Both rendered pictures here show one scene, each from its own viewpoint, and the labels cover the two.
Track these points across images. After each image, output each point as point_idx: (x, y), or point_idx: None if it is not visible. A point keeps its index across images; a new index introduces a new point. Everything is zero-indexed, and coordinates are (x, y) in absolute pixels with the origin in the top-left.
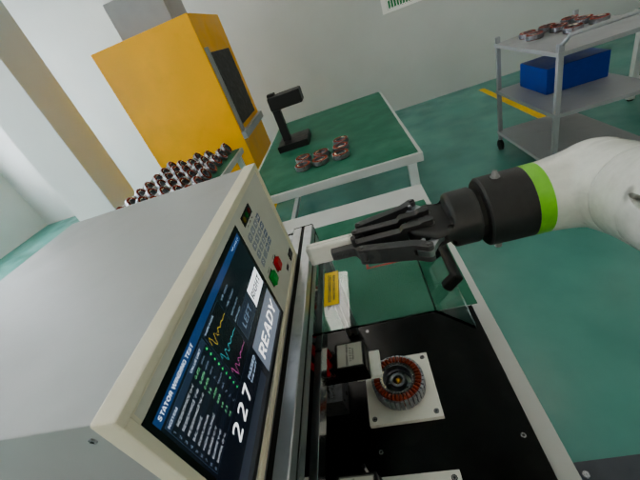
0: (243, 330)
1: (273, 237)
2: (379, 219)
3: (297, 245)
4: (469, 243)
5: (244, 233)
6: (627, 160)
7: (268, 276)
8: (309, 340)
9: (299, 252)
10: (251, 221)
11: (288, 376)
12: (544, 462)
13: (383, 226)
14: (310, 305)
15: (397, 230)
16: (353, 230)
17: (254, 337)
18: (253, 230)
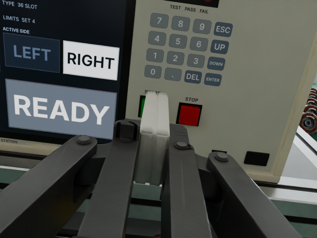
0: (6, 51)
1: (235, 93)
2: (241, 210)
3: (309, 186)
4: None
5: (148, 1)
6: None
7: (140, 93)
8: (86, 201)
9: (286, 187)
10: (196, 14)
11: (12, 159)
12: None
13: (172, 201)
14: (160, 207)
15: (101, 233)
16: (182, 142)
17: (20, 80)
18: (184, 25)
